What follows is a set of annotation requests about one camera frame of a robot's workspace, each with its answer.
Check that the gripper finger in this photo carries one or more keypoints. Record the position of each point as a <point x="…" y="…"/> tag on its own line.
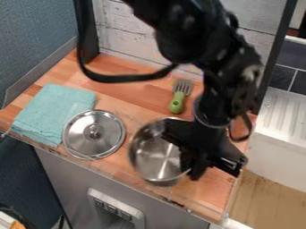
<point x="185" y="162"/>
<point x="198" y="171"/>

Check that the silver pot lid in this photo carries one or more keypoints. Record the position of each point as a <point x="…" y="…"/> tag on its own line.
<point x="94" y="134"/>

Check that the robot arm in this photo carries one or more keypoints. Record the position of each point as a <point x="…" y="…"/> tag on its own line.
<point x="199" y="35"/>

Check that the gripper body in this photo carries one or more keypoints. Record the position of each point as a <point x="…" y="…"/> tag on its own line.
<point x="207" y="143"/>

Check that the silver pot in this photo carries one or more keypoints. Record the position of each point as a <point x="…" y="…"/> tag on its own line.
<point x="153" y="155"/>

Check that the teal cloth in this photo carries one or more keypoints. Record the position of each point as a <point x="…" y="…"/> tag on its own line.
<point x="48" y="113"/>

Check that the white cabinet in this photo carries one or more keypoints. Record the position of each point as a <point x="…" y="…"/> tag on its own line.
<point x="281" y="134"/>

